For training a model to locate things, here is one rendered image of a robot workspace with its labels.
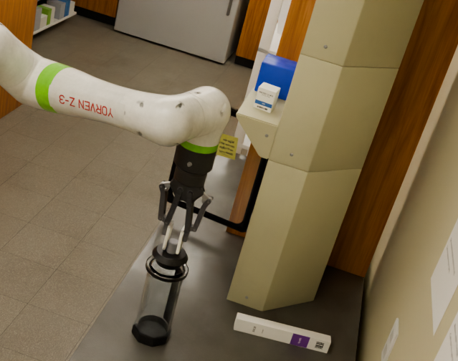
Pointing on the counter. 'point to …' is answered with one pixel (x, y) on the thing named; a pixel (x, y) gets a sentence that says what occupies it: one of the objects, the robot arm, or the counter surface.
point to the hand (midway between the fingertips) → (174, 238)
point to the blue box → (277, 74)
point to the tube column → (361, 31)
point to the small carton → (266, 97)
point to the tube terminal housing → (309, 181)
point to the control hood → (260, 124)
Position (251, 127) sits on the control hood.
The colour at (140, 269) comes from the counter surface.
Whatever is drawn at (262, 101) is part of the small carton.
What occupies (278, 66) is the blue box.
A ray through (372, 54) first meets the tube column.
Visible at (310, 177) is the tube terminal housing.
